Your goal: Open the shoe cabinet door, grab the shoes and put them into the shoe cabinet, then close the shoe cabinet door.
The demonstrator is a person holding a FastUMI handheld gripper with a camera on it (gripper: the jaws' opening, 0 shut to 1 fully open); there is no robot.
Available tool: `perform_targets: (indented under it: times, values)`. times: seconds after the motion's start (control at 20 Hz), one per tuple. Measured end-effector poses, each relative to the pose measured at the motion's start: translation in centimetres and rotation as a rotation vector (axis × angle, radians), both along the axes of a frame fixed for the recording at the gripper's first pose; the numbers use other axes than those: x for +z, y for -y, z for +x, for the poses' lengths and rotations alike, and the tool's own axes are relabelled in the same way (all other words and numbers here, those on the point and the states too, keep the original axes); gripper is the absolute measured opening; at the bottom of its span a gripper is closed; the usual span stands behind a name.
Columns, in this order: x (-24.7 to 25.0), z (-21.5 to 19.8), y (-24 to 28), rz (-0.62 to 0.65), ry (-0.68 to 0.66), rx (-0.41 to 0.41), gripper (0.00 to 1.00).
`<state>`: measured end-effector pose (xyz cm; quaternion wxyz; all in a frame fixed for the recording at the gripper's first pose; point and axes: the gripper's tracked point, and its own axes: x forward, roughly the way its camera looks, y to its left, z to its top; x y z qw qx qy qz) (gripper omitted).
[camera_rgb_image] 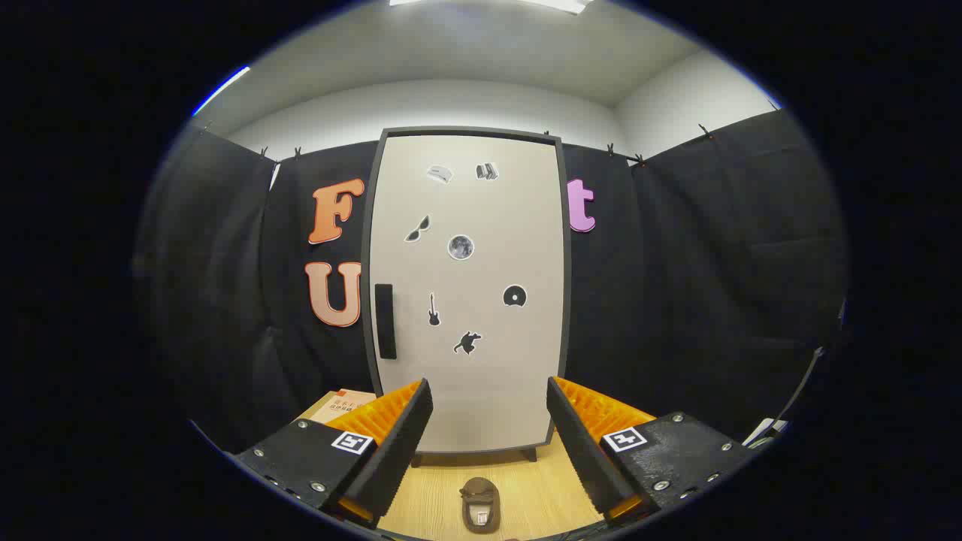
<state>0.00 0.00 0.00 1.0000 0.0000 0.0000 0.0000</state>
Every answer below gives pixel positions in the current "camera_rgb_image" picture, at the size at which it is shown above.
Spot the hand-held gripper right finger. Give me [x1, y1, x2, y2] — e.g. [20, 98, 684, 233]
[546, 376, 755, 525]

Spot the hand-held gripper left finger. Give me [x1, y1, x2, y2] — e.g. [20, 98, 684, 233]
[229, 378, 435, 530]

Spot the brown fuzzy shoe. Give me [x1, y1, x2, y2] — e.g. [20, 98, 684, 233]
[460, 477, 502, 534]

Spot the black door handle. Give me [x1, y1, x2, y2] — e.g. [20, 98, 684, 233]
[374, 283, 397, 360]

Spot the dark grey shoe cabinet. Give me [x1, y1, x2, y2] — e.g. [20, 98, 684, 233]
[359, 125, 573, 467]

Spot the beige paperback book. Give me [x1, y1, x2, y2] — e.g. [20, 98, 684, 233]
[308, 388, 377, 425]

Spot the black backdrop cloth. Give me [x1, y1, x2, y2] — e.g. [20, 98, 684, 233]
[135, 109, 846, 455]

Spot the ceiling light panel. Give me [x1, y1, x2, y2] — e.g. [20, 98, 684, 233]
[192, 66, 250, 117]

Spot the long ceiling light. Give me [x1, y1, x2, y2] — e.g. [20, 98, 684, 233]
[389, 0, 594, 16]

